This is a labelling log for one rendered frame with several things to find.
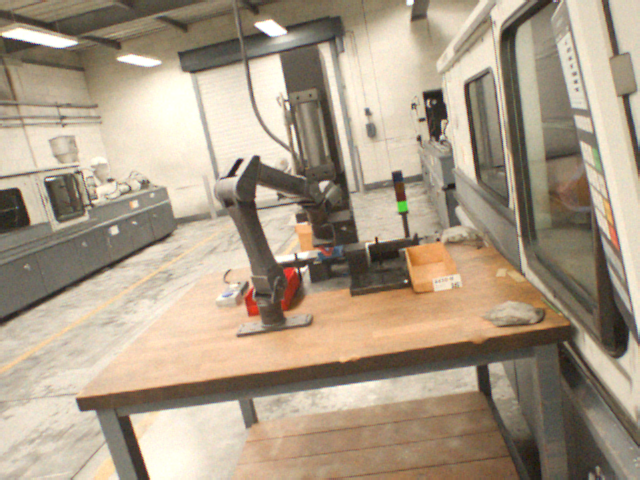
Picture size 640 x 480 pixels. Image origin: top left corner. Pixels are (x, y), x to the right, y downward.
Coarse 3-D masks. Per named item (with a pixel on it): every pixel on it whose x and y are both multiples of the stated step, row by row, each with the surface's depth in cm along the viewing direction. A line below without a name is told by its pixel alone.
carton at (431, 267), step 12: (408, 252) 158; (420, 252) 158; (432, 252) 157; (444, 252) 150; (408, 264) 146; (420, 264) 158; (432, 264) 157; (444, 264) 155; (420, 276) 148; (432, 276) 146; (444, 276) 144; (456, 276) 133; (420, 288) 135; (432, 288) 135; (444, 288) 134
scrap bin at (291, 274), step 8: (288, 272) 165; (296, 272) 165; (288, 280) 166; (296, 280) 162; (288, 288) 148; (296, 288) 160; (248, 296) 145; (288, 296) 146; (248, 304) 144; (256, 304) 152; (288, 304) 144; (248, 312) 143; (256, 312) 143
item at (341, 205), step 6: (336, 204) 160; (342, 204) 159; (348, 204) 159; (300, 210) 164; (330, 210) 159; (336, 210) 159; (342, 210) 159; (348, 210) 159; (300, 216) 160; (306, 216) 160; (300, 222) 161; (306, 222) 161
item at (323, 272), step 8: (352, 256) 162; (360, 256) 162; (312, 264) 164; (328, 264) 168; (352, 264) 163; (360, 264) 163; (368, 264) 168; (312, 272) 164; (320, 272) 164; (328, 272) 165; (352, 272) 164; (360, 272) 163; (312, 280) 165; (320, 280) 165
